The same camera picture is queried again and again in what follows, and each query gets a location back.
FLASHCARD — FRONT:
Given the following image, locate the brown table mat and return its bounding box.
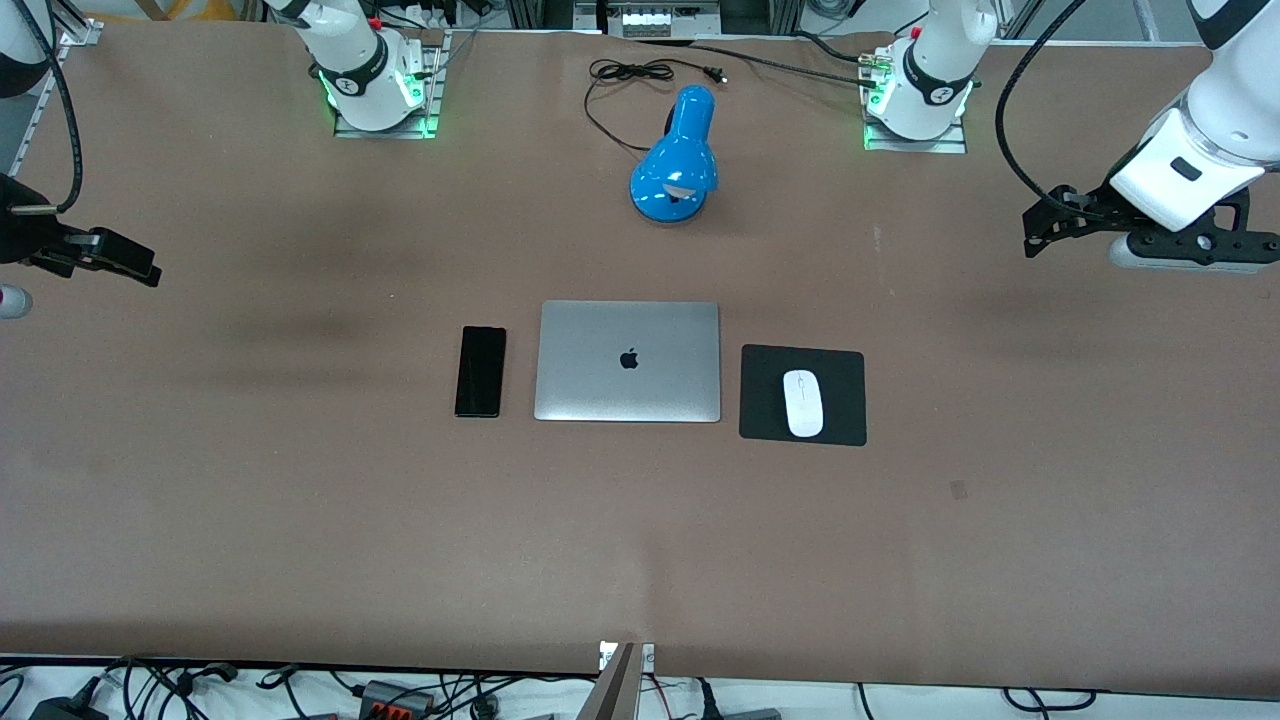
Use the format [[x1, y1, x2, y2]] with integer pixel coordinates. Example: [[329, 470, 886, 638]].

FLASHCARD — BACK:
[[0, 20, 1280, 699]]

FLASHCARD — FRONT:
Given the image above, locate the perforated white side rail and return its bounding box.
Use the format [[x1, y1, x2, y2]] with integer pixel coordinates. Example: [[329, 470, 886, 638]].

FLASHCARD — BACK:
[[12, 60, 63, 176]]

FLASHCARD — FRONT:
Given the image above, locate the white computer mouse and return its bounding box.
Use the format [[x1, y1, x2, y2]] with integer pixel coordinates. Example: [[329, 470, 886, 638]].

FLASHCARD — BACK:
[[782, 369, 825, 440]]

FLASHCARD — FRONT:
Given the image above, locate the black lamp power cord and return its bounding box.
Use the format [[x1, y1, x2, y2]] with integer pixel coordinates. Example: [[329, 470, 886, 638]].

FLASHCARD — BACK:
[[583, 58, 729, 157]]

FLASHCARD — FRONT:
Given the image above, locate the blue desk lamp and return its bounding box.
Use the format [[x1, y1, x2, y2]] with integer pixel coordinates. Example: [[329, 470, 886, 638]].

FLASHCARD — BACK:
[[628, 84, 720, 226]]

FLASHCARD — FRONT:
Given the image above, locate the white power strip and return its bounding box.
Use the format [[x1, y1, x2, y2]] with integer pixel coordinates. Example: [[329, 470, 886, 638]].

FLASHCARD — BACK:
[[618, 4, 723, 40]]

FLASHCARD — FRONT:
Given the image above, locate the aluminium profile post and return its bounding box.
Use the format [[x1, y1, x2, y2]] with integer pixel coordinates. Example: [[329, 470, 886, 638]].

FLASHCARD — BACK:
[[588, 643, 643, 720]]

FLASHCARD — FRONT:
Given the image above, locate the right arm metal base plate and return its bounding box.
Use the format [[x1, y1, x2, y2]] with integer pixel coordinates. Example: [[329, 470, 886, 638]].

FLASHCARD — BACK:
[[332, 30, 443, 140]]

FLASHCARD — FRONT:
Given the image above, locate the black smartphone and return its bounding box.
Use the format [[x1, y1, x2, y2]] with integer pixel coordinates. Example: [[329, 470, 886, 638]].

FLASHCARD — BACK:
[[454, 325, 508, 420]]

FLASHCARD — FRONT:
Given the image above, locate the silver closed laptop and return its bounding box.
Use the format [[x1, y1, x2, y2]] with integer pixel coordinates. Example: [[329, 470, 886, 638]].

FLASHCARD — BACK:
[[533, 300, 723, 424]]

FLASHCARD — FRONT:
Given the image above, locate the black power adapter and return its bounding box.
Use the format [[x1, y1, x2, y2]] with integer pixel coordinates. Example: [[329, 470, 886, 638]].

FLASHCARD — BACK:
[[28, 694, 113, 720]]

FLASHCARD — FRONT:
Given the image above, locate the black mouse pad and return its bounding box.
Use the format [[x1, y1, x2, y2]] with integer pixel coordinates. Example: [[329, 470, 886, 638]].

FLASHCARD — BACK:
[[738, 343, 869, 447]]

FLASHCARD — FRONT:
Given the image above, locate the black looped floor cable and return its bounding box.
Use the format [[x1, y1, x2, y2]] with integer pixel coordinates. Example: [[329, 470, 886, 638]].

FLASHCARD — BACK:
[[1003, 686, 1099, 713]]

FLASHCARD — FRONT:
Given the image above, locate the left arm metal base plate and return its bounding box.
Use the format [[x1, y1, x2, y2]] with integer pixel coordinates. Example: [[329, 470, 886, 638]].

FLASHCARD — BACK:
[[862, 45, 970, 155]]

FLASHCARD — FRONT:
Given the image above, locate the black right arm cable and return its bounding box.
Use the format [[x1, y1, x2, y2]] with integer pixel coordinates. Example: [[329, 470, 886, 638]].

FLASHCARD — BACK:
[[25, 0, 83, 215]]

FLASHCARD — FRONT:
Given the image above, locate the grey box with orange connectors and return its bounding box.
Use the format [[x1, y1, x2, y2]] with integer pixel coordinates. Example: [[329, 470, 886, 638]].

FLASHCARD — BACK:
[[358, 679, 438, 720]]

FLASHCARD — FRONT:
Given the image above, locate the long black braided cable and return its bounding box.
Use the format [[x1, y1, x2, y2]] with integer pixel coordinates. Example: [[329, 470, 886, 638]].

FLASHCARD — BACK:
[[638, 38, 887, 93]]

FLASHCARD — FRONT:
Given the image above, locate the black plug connector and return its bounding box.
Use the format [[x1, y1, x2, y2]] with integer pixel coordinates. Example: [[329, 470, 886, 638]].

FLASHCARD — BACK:
[[172, 660, 242, 693]]

